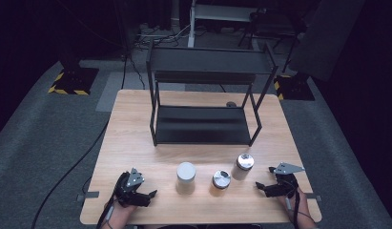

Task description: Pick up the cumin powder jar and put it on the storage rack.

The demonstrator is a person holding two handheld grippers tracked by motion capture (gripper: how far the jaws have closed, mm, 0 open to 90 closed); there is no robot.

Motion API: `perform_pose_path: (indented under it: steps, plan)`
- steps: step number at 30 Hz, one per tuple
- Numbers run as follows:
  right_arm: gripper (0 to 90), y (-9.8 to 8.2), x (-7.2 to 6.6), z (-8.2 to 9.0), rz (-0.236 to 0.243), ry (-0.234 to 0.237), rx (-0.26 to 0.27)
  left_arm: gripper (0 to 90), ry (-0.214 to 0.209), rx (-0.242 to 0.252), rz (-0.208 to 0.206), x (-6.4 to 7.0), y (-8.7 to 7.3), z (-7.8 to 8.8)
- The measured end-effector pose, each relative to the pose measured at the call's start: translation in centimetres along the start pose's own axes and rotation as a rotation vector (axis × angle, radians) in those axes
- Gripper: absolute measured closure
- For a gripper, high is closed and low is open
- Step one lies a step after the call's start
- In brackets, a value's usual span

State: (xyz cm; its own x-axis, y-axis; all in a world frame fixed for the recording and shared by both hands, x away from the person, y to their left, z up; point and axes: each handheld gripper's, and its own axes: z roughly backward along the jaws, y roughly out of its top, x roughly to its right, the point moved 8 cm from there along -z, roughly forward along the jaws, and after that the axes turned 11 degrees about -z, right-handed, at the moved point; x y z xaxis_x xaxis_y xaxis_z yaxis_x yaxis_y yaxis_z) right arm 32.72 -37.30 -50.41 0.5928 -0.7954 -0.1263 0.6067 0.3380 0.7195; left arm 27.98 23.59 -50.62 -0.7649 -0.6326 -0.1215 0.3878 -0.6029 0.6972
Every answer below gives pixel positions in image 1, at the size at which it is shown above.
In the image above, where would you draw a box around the grey panel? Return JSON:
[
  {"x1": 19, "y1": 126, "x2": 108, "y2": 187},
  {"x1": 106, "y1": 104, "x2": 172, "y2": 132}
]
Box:
[{"x1": 288, "y1": 0, "x2": 366, "y2": 82}]

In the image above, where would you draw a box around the black two-tier metal shelf rack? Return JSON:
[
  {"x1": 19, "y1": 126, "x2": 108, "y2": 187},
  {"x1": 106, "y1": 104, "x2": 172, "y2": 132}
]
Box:
[{"x1": 145, "y1": 39, "x2": 279, "y2": 148}]

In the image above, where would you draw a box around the short metal-lid jar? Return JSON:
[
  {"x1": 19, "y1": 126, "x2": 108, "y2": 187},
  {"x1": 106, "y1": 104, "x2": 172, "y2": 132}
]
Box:
[{"x1": 211, "y1": 170, "x2": 232, "y2": 196}]

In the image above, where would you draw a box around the light grey floor mat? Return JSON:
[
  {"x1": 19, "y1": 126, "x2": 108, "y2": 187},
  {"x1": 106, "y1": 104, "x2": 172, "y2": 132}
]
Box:
[{"x1": 94, "y1": 71, "x2": 186, "y2": 113}]

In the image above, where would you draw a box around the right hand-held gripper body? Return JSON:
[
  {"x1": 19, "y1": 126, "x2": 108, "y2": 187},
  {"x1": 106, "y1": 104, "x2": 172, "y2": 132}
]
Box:
[{"x1": 269, "y1": 162, "x2": 306, "y2": 198}]

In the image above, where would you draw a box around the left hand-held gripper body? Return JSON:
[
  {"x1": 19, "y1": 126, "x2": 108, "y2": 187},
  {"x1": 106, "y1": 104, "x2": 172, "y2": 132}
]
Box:
[{"x1": 114, "y1": 167, "x2": 150, "y2": 206}]

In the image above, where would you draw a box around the yellow-black striped stand base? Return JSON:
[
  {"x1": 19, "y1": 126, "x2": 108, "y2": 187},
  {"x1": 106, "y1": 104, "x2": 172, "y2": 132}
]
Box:
[
  {"x1": 47, "y1": 61, "x2": 100, "y2": 96},
  {"x1": 273, "y1": 73, "x2": 316, "y2": 102}
]

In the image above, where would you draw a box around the grey table clamp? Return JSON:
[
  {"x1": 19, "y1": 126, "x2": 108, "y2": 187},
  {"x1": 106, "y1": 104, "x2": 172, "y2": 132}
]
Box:
[
  {"x1": 303, "y1": 192, "x2": 322, "y2": 203},
  {"x1": 76, "y1": 191, "x2": 100, "y2": 203}
]

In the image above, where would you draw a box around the white desk frame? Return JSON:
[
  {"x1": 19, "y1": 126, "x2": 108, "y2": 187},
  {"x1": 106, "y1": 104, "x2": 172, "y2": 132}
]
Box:
[{"x1": 187, "y1": 0, "x2": 264, "y2": 49}]

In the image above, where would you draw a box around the hand-held gripper black cable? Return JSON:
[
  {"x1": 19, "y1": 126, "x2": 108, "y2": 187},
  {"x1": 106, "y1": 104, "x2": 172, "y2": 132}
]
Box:
[
  {"x1": 95, "y1": 173, "x2": 128, "y2": 229},
  {"x1": 284, "y1": 182, "x2": 312, "y2": 229}
]

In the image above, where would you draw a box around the person's left hand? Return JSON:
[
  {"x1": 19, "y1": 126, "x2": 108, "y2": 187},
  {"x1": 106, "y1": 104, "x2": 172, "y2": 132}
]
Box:
[{"x1": 109, "y1": 199, "x2": 137, "y2": 220}]

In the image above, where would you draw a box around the right hand-held gripper black cable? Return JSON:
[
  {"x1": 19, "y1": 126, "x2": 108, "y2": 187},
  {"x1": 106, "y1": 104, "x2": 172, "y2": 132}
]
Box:
[{"x1": 284, "y1": 182, "x2": 312, "y2": 229}]

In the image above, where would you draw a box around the black chair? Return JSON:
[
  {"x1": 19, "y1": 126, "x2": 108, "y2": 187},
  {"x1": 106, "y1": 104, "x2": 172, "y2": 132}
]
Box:
[{"x1": 237, "y1": 8, "x2": 301, "y2": 74}]

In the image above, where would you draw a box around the tangle of cables and power strip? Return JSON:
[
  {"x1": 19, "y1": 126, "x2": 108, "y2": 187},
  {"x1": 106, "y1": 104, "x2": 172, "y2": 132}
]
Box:
[{"x1": 134, "y1": 22, "x2": 192, "y2": 51}]

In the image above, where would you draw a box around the left hand-held gripper black cable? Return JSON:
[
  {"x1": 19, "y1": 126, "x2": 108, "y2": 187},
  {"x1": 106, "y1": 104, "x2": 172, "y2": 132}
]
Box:
[{"x1": 95, "y1": 173, "x2": 128, "y2": 229}]

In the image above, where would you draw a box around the tall metal-lid jar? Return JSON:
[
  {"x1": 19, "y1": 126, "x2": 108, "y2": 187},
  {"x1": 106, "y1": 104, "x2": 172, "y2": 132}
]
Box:
[{"x1": 231, "y1": 153, "x2": 256, "y2": 181}]

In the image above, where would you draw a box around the long black floor cable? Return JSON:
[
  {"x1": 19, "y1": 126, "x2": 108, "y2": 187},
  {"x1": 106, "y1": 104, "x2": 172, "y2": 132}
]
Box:
[{"x1": 31, "y1": 53, "x2": 130, "y2": 229}]

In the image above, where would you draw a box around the person's right hand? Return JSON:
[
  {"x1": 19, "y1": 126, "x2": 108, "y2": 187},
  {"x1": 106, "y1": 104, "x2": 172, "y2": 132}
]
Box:
[{"x1": 278, "y1": 189, "x2": 309, "y2": 219}]

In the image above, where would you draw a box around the tall white-lid jar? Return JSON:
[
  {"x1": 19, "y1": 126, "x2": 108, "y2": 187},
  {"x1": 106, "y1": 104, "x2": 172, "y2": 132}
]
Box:
[{"x1": 175, "y1": 161, "x2": 197, "y2": 196}]

